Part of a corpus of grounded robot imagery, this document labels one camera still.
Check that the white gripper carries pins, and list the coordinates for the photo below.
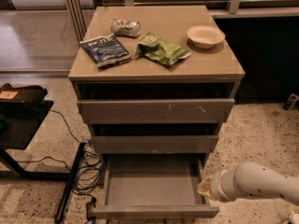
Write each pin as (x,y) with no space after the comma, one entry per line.
(216,186)

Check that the grey bottom drawer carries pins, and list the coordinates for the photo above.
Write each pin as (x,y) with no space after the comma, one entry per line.
(143,186)

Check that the grey drawer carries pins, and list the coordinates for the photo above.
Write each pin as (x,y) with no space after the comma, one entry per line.
(145,103)
(143,186)
(155,138)

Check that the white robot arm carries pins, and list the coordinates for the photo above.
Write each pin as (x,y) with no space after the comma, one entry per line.
(250,180)

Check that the grey middle drawer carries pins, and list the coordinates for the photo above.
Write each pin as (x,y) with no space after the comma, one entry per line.
(155,138)

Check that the grey drawer cabinet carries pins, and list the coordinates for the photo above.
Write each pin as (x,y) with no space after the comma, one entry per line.
(216,65)

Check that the grey top drawer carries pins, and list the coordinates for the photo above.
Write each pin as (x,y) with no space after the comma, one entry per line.
(145,103)

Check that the black power adapter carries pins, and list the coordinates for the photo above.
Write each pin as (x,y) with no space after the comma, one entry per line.
(89,211)

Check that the small dark floor object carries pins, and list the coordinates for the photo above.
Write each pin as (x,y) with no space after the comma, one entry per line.
(291,102)

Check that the white paper bowl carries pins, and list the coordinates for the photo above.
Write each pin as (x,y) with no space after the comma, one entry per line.
(205,37)

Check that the green chip bag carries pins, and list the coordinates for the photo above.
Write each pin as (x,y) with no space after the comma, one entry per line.
(157,50)

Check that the blue chip bag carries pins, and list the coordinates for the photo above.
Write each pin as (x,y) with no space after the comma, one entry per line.
(106,51)

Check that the crushed silver can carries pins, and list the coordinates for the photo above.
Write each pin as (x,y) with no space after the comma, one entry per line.
(125,27)

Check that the black bag with label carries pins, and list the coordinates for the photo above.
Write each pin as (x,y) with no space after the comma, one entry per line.
(27,96)

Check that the black side table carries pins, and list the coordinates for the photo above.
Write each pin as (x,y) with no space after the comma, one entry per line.
(18,127)

